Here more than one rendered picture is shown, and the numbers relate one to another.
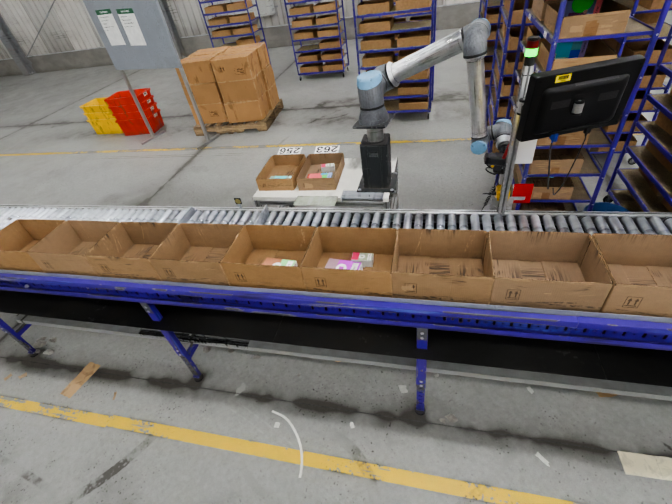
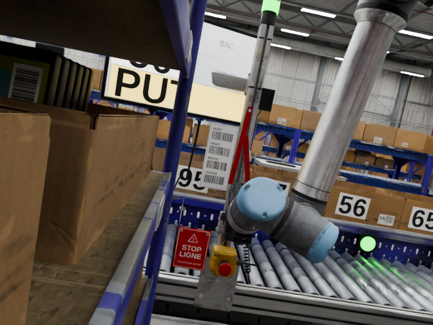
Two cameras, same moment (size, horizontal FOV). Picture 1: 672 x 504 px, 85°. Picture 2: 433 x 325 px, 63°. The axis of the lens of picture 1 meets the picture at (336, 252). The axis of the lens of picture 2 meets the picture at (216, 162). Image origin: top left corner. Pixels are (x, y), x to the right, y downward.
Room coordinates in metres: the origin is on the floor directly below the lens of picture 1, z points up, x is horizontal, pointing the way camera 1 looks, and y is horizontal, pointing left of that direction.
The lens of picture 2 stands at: (2.67, -1.51, 1.25)
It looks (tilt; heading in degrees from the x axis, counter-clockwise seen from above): 7 degrees down; 156
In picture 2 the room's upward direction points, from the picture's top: 11 degrees clockwise
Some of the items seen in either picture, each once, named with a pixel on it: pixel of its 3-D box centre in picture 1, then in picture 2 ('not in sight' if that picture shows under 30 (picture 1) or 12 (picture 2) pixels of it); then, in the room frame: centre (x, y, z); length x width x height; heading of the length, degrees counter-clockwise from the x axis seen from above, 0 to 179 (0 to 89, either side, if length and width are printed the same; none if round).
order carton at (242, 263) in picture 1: (274, 257); (420, 213); (1.38, 0.30, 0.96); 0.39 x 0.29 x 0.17; 71
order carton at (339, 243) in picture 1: (352, 261); (352, 201); (1.26, -0.07, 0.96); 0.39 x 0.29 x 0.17; 71
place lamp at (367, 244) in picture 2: not in sight; (368, 244); (1.47, -0.12, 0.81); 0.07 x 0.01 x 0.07; 71
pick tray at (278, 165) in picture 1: (282, 171); not in sight; (2.59, 0.30, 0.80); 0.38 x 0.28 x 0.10; 162
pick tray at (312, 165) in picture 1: (321, 171); not in sight; (2.49, 0.00, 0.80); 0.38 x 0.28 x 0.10; 162
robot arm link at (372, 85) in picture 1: (370, 88); not in sight; (2.28, -0.38, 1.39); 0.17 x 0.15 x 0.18; 149
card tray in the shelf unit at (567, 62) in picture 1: (573, 57); not in sight; (2.19, -1.57, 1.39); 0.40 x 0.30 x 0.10; 160
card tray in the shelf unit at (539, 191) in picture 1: (542, 178); not in sight; (2.19, -1.57, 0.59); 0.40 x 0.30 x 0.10; 159
